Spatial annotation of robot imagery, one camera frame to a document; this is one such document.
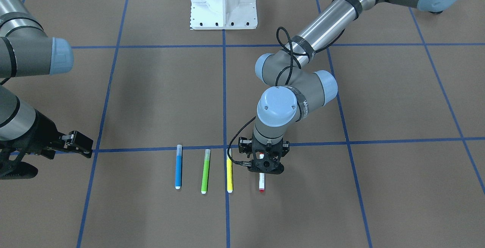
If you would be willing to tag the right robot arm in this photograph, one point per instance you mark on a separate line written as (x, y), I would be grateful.
(26, 50)

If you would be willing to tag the blue marker pen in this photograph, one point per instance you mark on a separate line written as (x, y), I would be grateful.
(178, 167)

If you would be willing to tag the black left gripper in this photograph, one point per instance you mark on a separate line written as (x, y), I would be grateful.
(243, 145)

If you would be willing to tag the yellow highlighter pen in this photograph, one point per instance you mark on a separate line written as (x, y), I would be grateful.
(229, 174)

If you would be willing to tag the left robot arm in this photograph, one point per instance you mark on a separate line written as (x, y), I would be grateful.
(294, 93)

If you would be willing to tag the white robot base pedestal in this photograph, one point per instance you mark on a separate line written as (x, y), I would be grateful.
(223, 15)

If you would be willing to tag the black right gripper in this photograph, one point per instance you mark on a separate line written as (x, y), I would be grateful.
(41, 129)

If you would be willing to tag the red marker pen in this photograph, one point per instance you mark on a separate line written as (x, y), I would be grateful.
(261, 182)

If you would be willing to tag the brown paper table mat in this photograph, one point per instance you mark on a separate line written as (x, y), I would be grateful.
(395, 161)

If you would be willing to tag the green highlighter pen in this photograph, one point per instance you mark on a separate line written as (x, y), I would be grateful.
(206, 169)

